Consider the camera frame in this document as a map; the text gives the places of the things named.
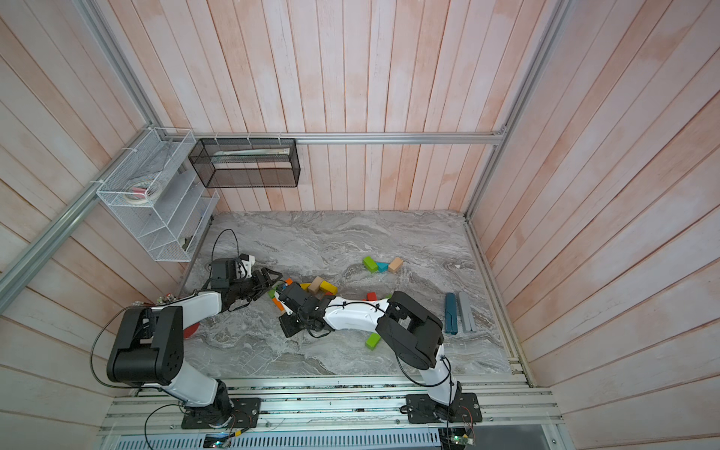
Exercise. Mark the yellow rectangular block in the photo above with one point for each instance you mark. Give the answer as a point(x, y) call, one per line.
point(328, 288)

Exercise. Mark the red pen holder cup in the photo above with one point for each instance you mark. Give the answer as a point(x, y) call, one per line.
point(191, 330)

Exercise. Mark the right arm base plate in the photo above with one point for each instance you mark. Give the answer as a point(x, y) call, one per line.
point(421, 409)

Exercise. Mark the teal stapler tool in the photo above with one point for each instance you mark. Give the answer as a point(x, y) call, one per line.
point(451, 324)

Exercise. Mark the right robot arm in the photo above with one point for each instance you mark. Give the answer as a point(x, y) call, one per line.
point(412, 332)

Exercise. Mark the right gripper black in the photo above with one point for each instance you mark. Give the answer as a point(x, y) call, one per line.
point(285, 322)

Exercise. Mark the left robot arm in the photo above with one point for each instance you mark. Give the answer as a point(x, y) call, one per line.
point(149, 346)

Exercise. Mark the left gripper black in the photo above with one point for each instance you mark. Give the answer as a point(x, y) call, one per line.
point(265, 271)

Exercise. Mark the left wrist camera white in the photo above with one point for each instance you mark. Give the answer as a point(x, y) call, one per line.
point(244, 266)

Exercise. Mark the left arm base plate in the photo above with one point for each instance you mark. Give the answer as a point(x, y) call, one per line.
point(235, 413)

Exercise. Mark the natural wood block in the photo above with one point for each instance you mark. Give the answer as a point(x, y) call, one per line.
point(315, 286)
point(395, 265)

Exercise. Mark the white wire shelf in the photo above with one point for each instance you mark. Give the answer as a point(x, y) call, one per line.
point(171, 228)

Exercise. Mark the black mesh basket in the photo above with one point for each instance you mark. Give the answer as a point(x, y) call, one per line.
point(242, 163)

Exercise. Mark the tape roll on shelf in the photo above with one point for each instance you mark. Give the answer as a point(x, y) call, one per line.
point(144, 192)

